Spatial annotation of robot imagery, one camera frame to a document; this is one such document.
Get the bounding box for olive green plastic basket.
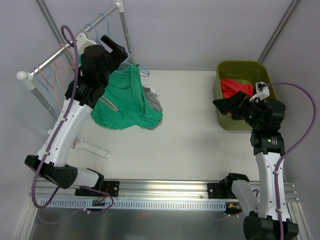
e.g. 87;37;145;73
213;60;271;132

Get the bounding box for blue hanger under grey top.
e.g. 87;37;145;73
99;12;120;44

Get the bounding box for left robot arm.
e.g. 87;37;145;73
24;35;128;196

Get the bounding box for light blue wire hanger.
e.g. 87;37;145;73
32;65;63;117

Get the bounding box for green tank top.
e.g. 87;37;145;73
90;65;164;131

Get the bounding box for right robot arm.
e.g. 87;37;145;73
213;91;299;240

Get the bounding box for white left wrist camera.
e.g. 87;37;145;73
75;30;97;55

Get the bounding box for silver clothes rack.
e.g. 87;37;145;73
16;0;132;120

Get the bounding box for red tank top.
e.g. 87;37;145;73
220;78;254;99

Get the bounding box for aluminium rail with cable duct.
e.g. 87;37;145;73
28;177;301;218

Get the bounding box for grey tank top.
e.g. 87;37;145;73
119;53;164;131

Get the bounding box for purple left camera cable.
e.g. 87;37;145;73
31;24;82;210

